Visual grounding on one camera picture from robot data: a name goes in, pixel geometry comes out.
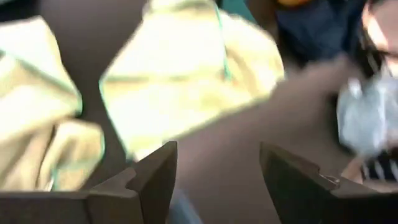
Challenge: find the navy blue microfiber towel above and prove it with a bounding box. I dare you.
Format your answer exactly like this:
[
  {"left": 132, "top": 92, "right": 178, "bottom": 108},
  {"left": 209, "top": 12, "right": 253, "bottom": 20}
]
[{"left": 275, "top": 0, "right": 368, "bottom": 63}]

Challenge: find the teal microfiber towel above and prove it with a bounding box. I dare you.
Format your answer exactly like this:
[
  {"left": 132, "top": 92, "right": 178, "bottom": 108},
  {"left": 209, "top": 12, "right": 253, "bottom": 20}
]
[{"left": 220, "top": 0, "right": 257, "bottom": 22}]

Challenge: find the yellow microfiber towel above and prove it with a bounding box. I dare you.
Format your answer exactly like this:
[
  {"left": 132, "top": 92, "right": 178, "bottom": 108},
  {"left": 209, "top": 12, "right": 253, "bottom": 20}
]
[
  {"left": 99, "top": 0, "right": 285, "bottom": 161},
  {"left": 0, "top": 15, "right": 106, "bottom": 192}
]

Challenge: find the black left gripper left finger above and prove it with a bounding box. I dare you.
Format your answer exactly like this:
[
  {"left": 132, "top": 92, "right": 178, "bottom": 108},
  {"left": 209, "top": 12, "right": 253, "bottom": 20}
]
[{"left": 88, "top": 141, "right": 178, "bottom": 224}]

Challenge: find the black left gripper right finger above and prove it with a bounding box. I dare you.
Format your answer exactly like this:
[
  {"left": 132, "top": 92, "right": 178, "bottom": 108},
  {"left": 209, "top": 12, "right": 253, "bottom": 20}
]
[{"left": 259, "top": 141, "right": 398, "bottom": 224}]

